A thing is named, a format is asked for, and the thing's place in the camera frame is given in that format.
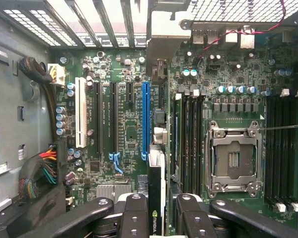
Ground green motherboard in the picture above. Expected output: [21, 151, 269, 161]
[48, 47, 298, 224]

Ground black sleeved cable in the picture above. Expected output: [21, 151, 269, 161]
[18, 57, 58, 142]

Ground white PCI expansion slot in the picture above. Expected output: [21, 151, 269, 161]
[74, 76, 87, 149]

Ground white power connector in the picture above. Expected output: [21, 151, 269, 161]
[47, 63, 66, 86]

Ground metal CPU socket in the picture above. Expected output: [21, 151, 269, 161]
[205, 120, 263, 199]

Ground silver network port block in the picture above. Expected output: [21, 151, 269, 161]
[239, 29, 256, 49]

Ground coloured power wire bundle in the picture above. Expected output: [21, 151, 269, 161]
[18, 145, 59, 199]

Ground black plastic air shroud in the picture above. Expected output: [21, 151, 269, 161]
[4, 184, 70, 238]

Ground perforated metal slot cover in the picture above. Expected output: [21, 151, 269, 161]
[29, 9, 77, 47]
[3, 9, 63, 47]

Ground short black expansion slot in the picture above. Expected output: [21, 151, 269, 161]
[126, 81, 135, 104]

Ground black grey open PC case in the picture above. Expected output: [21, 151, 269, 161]
[0, 0, 298, 238]

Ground silver USB port block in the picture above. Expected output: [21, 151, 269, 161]
[192, 29, 219, 45]

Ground blue expansion slot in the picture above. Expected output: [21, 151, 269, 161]
[141, 81, 151, 161]

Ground silver finned heatsink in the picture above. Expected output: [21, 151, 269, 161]
[96, 183, 133, 202]

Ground installed black RAM stick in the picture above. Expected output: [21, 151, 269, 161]
[173, 93, 184, 176]

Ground thin metal locking lever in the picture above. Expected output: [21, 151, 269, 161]
[259, 123, 298, 131]

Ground red black twisted wire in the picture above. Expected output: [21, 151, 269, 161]
[197, 0, 286, 62]

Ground small silver port block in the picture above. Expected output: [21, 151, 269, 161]
[224, 31, 239, 43]

